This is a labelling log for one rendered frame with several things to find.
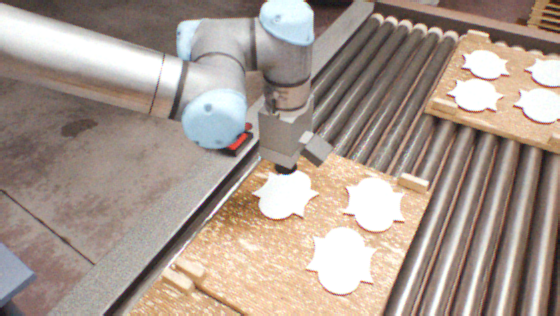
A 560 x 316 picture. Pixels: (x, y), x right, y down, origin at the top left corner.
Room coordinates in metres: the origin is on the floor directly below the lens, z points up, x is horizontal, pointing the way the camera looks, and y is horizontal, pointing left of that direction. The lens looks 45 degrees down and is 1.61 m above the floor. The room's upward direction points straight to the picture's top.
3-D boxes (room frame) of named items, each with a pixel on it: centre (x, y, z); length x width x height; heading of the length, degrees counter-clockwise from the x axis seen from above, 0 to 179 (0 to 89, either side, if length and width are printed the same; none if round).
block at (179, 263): (0.40, 0.16, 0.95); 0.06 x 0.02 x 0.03; 60
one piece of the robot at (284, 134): (0.56, -0.03, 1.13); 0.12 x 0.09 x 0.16; 62
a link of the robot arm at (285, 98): (0.57, -0.01, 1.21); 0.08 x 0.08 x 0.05
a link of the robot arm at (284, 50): (0.57, -0.01, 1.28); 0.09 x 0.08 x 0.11; 94
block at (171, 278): (0.38, 0.17, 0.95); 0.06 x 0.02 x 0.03; 60
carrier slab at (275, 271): (0.50, -0.06, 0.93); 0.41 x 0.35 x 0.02; 150
